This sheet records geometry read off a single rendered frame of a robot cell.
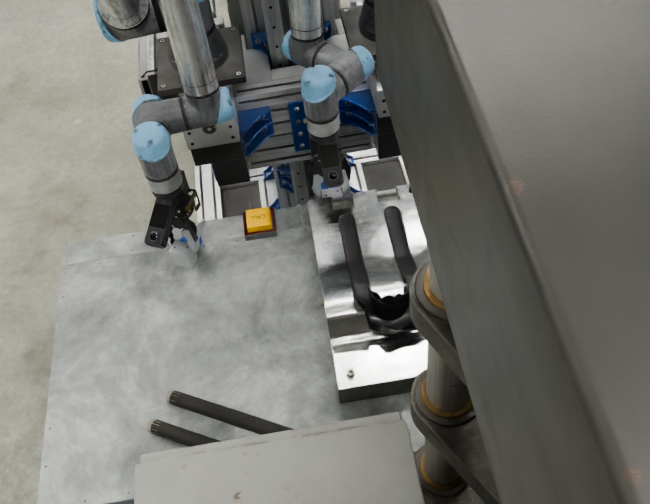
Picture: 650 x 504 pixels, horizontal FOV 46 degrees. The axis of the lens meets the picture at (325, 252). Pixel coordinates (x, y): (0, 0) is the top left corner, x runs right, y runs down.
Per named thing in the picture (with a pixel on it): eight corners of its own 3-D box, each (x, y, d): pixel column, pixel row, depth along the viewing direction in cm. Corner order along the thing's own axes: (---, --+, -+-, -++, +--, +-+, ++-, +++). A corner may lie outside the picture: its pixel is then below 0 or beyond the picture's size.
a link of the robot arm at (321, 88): (344, 69, 165) (318, 91, 161) (348, 109, 173) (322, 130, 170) (317, 56, 169) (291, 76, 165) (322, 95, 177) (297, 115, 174)
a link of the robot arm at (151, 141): (164, 113, 161) (168, 140, 156) (176, 151, 170) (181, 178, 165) (126, 121, 161) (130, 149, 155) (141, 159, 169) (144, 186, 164)
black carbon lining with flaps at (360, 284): (336, 220, 182) (332, 193, 175) (403, 209, 183) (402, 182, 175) (360, 344, 161) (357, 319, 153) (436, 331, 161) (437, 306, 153)
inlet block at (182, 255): (196, 225, 195) (192, 210, 191) (214, 229, 193) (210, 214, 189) (173, 264, 187) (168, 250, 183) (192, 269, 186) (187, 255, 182)
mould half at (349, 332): (310, 224, 192) (305, 187, 181) (414, 207, 192) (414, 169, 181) (340, 403, 160) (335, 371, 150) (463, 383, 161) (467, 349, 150)
